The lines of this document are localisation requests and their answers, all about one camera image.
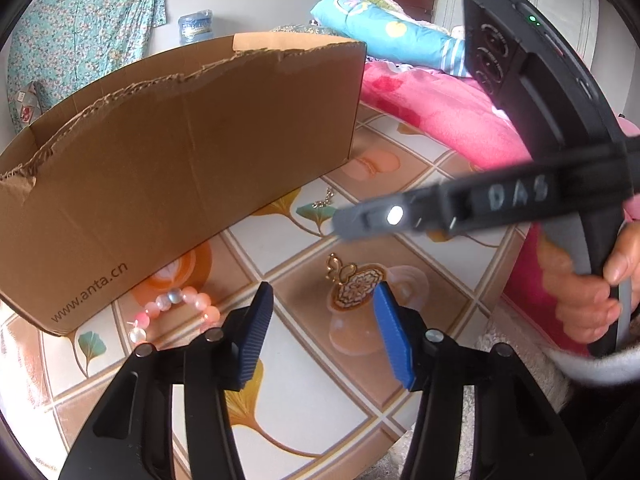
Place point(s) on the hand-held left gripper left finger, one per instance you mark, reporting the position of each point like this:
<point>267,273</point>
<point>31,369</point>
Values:
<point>255,335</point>

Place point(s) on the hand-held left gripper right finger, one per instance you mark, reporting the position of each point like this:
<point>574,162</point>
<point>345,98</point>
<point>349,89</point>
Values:
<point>395,340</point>

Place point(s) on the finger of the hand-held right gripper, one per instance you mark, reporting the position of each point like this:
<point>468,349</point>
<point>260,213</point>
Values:
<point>370,220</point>

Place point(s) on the brown cardboard box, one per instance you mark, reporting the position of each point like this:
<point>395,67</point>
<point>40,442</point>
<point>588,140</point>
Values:
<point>175,160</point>

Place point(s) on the person's right hand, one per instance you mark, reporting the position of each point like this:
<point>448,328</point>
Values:
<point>580,305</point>

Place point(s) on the pink floral blanket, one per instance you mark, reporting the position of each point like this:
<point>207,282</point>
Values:
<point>450,110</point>

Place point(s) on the blue pillow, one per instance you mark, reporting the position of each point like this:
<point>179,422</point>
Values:
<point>400,35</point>

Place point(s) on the grey floral lace pillow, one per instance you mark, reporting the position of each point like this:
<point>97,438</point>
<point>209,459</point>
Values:
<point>300,27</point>

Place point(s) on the blue water dispenser bottle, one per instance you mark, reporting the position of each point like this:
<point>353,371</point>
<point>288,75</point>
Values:
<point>195,27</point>

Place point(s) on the patchwork cushion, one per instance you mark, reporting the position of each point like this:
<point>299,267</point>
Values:
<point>27,105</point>

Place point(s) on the teal floral hanging cloth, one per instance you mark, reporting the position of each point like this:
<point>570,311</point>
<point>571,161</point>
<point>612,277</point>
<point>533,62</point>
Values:
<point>75,25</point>

